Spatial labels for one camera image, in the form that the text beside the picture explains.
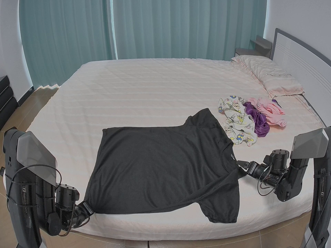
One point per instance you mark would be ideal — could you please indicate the blue-green curtain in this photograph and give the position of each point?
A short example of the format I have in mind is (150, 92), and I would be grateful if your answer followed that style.
(67, 35)
(186, 19)

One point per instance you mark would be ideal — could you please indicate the pink garment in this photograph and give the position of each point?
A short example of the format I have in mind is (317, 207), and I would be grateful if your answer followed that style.
(271, 112)

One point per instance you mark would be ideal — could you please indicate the black T-shirt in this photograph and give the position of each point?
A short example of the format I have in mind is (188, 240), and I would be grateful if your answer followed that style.
(155, 164)

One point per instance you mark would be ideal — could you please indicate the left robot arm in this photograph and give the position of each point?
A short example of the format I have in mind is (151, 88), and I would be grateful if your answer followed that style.
(31, 159)

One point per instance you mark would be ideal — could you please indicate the dark chest of drawers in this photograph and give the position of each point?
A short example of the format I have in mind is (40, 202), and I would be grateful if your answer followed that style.
(6, 99)

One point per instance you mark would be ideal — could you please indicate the grey bedside table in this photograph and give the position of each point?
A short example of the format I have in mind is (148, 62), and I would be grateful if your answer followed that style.
(250, 51)

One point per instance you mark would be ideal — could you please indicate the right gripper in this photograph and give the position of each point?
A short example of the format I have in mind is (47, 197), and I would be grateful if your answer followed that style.
(256, 172)

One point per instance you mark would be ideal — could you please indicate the purple garment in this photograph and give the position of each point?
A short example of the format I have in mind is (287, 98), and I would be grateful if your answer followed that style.
(260, 123)
(274, 101)

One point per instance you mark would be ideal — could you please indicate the white printed pyjama garment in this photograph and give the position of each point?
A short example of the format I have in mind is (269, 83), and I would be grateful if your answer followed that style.
(238, 123)

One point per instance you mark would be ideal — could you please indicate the cream pillow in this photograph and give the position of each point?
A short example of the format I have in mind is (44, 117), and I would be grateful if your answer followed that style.
(271, 74)

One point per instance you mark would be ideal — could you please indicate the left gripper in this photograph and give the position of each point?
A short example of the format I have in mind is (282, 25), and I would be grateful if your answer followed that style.
(84, 210)

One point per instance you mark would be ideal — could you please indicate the bed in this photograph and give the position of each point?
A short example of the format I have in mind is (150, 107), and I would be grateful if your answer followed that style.
(155, 86)

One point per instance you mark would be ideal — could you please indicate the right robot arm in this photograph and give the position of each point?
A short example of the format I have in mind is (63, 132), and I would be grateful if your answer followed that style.
(307, 143)

